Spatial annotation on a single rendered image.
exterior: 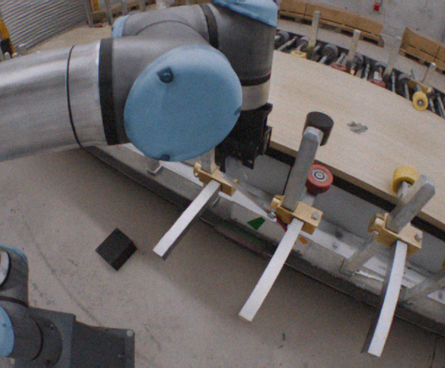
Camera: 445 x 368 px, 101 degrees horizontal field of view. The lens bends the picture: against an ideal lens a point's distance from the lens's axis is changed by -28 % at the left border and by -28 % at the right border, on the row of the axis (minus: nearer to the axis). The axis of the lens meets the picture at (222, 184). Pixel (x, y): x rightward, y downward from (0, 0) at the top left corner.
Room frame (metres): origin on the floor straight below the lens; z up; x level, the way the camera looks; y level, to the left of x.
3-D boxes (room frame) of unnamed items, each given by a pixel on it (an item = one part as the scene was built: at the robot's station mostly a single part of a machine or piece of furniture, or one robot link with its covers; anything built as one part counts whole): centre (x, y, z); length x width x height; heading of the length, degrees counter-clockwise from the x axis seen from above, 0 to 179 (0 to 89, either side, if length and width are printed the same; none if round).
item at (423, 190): (0.23, -0.39, 0.89); 0.04 x 0.04 x 0.48; 58
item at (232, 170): (0.35, -0.03, 1.01); 0.06 x 0.03 x 0.09; 58
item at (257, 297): (0.27, -0.16, 0.84); 0.43 x 0.03 x 0.04; 148
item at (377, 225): (0.22, -0.41, 0.95); 0.14 x 0.06 x 0.05; 58
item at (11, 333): (-0.04, 0.62, 0.79); 0.17 x 0.15 x 0.18; 19
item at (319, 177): (0.43, -0.27, 0.85); 0.08 x 0.08 x 0.11
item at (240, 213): (0.36, -0.14, 0.75); 0.26 x 0.01 x 0.10; 58
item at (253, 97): (0.36, -0.03, 1.20); 0.10 x 0.09 x 0.05; 148
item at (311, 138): (0.36, -0.17, 0.87); 0.04 x 0.04 x 0.48; 58
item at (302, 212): (0.35, -0.20, 0.85); 0.14 x 0.06 x 0.05; 58
